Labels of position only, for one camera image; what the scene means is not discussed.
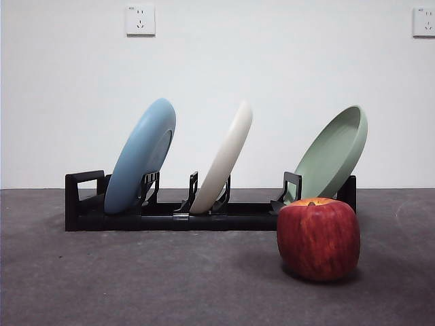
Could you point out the red apple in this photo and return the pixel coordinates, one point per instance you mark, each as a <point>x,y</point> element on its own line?
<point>317,241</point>

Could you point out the white plate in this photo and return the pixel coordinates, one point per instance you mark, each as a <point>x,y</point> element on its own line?
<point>224,153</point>

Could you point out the blue plate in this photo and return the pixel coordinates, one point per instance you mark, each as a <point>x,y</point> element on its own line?
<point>136,153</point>

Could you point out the green plate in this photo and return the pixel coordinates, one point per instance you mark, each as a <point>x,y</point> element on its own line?
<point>329,159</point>

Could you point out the black plate rack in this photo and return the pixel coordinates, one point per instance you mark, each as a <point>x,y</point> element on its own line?
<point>238,222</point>

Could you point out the white wall socket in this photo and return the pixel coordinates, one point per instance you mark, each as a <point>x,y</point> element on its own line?
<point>141,20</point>
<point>425,22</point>

